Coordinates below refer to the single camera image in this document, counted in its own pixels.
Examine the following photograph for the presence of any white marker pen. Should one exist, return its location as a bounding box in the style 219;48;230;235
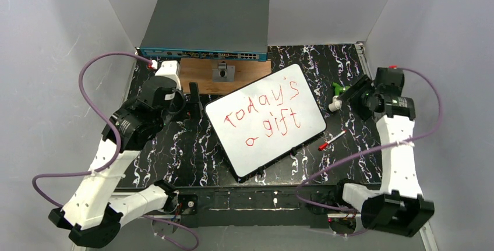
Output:
320;130;347;146

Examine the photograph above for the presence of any white whiteboard black frame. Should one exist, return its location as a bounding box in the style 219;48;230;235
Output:
204;64;327;178

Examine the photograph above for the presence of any red marker cap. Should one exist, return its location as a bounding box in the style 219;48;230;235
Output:
318;143;329;151

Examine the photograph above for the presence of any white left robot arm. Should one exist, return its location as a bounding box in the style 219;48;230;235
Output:
48;75;186;248

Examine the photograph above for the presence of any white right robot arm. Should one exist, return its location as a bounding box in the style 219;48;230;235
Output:
296;66;443;237

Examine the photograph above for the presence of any green white plastic fitting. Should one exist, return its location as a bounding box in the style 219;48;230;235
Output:
328;82;350;112

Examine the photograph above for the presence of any brown wooden board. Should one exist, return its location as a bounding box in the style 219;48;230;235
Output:
179;58;271;95

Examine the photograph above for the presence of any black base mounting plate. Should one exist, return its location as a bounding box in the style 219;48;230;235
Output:
140;183;373;230

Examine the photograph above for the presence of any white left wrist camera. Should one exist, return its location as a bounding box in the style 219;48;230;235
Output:
148;60;182;90

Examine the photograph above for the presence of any grey metal clamp bracket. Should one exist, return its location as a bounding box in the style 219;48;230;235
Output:
212;61;235;83

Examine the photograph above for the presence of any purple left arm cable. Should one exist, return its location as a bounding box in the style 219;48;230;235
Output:
31;51;199;251

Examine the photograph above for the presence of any grey blue network switch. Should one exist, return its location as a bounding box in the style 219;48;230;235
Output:
137;0;270;62

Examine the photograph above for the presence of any aluminium frame rail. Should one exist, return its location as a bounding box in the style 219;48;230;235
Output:
71;191;441;251

